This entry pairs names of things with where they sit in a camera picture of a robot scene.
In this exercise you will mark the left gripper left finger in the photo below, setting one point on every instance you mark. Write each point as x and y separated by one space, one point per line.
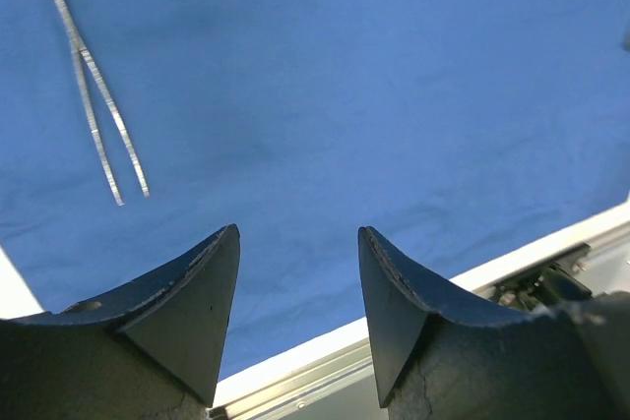
148 349

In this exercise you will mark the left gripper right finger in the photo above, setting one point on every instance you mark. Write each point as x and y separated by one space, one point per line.
440 351

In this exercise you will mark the blue surgical cloth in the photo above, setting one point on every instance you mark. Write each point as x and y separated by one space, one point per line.
460 129

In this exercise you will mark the front aluminium rail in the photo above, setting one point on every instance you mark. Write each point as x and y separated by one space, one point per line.
332 376

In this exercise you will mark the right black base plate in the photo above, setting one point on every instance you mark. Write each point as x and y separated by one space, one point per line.
547 283

